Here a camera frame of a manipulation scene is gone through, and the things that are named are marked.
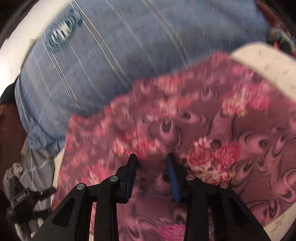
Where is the grey striped towel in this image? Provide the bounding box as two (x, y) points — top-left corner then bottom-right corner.
(20, 142), (55, 191)

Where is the blue plaid blanket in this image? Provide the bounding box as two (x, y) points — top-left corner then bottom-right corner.
(15, 1), (269, 155)

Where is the pink floral garment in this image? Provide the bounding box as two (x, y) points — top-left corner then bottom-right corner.
(52, 54), (295, 240)

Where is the white gloved left hand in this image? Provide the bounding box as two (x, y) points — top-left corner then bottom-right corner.
(15, 218), (44, 241)

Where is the cream leaf-print pillow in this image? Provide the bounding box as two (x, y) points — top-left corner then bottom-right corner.
(230, 42), (295, 240)

